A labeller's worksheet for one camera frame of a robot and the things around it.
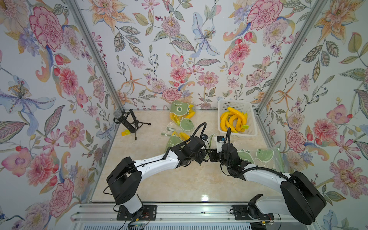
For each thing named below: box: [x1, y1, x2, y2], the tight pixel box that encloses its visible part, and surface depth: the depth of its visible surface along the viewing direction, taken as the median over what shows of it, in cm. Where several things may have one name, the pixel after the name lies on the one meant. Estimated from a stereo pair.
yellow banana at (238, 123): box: [235, 116, 242, 132], surface depth 112 cm
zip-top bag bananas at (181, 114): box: [161, 100, 196, 137], surface depth 112 cm
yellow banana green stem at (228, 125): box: [225, 119, 239, 134], surface depth 110 cm
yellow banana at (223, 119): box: [220, 111, 230, 132], surface depth 112 cm
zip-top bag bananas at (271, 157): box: [255, 141, 286, 173], surface depth 90 cm
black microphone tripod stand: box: [113, 108, 151, 141], surface depth 97 cm
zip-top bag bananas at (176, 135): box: [161, 125, 191, 153], surface depth 108 cm
